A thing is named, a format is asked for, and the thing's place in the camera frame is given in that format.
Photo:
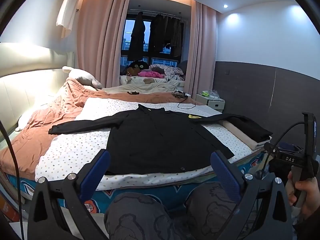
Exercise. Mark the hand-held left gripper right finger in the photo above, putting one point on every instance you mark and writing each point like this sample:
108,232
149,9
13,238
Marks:
225,177

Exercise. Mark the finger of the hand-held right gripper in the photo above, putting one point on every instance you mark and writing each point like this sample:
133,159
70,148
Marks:
271,148

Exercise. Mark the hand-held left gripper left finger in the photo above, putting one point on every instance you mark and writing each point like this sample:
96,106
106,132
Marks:
100,165

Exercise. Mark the black jacket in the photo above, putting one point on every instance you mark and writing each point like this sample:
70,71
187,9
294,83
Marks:
162,140

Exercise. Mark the person's right forearm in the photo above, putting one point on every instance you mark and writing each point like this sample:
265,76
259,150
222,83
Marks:
308,228

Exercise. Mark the hanging dark clothes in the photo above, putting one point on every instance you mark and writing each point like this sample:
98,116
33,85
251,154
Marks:
165,35
162,62

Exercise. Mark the person's right hand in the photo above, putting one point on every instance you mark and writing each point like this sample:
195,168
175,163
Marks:
310,195

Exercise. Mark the bed with dotted sheet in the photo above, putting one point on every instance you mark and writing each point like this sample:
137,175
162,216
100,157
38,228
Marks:
75,150

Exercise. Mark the folded black garment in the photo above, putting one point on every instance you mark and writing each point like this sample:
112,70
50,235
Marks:
250,127

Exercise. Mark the person's right leg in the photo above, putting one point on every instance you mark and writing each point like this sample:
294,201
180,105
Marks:
207,205

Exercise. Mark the person's knees in grey trousers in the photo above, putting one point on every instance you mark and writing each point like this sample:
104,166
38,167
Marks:
140,217

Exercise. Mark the white nightstand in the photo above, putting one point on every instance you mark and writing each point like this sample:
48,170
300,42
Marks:
215,103

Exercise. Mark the orange quilt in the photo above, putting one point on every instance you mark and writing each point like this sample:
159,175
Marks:
50,110

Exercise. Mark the small black remote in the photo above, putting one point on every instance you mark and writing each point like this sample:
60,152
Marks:
132,93

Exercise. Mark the green item on nightstand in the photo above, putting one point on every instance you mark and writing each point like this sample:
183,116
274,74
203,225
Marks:
205,94

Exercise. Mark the white plush toy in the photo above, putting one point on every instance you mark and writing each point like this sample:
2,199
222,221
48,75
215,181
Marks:
85,78

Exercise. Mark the beige bear print blanket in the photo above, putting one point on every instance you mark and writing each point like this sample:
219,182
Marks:
150,86

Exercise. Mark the brown plush toy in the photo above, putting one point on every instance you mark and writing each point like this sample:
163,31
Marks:
132,72

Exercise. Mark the orange box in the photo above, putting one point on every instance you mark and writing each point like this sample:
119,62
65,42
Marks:
6,207

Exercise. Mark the pink cloth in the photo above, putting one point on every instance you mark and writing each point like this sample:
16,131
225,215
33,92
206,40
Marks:
150,74

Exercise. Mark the black plush toy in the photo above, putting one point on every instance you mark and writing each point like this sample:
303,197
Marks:
138,65

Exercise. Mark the cream padded headboard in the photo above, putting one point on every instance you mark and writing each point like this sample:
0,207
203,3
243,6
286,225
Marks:
25,80

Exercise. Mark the pink curtain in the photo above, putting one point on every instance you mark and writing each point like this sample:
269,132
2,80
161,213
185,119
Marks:
100,42
203,55

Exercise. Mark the floral cloth pile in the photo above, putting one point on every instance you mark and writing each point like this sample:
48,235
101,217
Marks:
172,71

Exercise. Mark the hanging black coat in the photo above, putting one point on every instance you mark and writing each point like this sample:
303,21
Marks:
137,40

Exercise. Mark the hanging white cloth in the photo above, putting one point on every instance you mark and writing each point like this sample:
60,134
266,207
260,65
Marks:
67,12

